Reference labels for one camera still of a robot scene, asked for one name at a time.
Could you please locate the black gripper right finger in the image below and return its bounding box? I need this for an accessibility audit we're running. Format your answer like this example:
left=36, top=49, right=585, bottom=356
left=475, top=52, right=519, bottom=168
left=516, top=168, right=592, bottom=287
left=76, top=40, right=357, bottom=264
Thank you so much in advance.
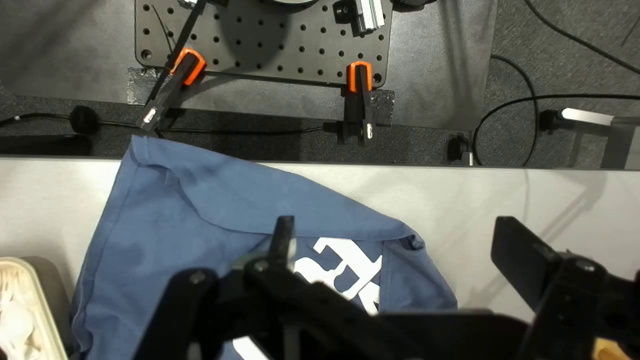
left=490, top=216, right=640, bottom=360

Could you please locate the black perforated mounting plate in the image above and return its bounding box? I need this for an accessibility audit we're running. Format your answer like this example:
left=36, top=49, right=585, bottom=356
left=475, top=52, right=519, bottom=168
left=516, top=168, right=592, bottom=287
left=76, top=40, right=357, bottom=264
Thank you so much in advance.
left=134, top=0, right=391, bottom=94

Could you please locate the orange black clamp right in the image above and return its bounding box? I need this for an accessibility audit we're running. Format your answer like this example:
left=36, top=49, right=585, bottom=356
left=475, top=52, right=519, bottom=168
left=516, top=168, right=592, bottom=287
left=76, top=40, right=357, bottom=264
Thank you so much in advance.
left=344, top=59, right=373, bottom=142

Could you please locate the black cable on floor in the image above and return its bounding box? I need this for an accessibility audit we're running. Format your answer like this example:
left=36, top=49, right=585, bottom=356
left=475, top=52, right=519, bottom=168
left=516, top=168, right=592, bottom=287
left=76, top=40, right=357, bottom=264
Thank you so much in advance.
left=470, top=0, right=640, bottom=168

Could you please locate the orange black clamp left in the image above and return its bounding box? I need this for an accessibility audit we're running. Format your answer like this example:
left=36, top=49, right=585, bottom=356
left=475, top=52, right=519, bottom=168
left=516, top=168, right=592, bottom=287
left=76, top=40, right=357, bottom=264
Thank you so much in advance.
left=139, top=48, right=205, bottom=131

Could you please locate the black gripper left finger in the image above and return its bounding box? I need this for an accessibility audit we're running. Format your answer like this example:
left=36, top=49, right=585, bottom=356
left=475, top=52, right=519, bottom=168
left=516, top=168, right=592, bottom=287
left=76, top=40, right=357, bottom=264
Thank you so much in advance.
left=134, top=216, right=373, bottom=360

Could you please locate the blue t-shirt white print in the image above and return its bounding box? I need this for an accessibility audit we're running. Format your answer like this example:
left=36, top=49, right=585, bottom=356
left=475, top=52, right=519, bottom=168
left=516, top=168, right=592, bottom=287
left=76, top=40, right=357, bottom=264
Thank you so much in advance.
left=71, top=135, right=457, bottom=360

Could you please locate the beige cutlery tray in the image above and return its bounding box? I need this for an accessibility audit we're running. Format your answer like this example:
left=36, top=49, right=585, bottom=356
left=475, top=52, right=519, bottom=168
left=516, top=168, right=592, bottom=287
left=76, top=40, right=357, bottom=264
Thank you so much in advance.
left=0, top=256, right=67, bottom=360

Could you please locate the orange black clamp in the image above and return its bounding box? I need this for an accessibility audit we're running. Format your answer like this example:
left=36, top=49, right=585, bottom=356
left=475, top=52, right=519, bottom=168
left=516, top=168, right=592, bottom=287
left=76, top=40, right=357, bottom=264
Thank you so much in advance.
left=344, top=59, right=373, bottom=142
left=139, top=48, right=205, bottom=131

